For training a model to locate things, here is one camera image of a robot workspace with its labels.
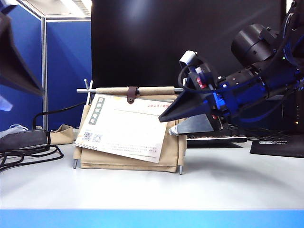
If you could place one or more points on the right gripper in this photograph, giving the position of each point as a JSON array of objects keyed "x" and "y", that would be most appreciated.
[{"x": 235, "y": 90}]

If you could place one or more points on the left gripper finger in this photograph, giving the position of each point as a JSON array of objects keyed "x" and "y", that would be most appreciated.
[{"x": 12, "y": 59}]

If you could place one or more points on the white calendar page card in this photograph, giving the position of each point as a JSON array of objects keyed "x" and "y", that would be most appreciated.
[{"x": 128, "y": 130}]

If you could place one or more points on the beige fabric desk calendar stand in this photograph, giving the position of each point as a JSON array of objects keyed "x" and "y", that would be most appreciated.
[{"x": 128, "y": 165}]

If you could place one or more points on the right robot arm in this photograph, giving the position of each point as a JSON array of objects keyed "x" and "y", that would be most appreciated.
[{"x": 251, "y": 45}]

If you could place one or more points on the black keyboard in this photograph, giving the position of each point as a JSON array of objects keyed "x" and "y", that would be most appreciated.
[{"x": 213, "y": 137}]

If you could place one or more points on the large black monitor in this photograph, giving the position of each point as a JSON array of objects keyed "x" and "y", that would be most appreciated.
[{"x": 154, "y": 42}]

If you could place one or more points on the black mouse pad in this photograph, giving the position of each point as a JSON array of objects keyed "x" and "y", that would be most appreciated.
[{"x": 278, "y": 148}]

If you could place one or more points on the beige fabric pouch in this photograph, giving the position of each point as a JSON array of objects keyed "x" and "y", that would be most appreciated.
[{"x": 63, "y": 136}]

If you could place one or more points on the black HSD monitor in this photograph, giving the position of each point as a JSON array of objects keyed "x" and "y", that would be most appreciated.
[{"x": 299, "y": 111}]

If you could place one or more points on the silver partition post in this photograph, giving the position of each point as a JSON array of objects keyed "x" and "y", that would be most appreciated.
[{"x": 44, "y": 47}]

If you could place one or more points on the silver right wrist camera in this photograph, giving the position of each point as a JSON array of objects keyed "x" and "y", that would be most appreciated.
[{"x": 188, "y": 58}]

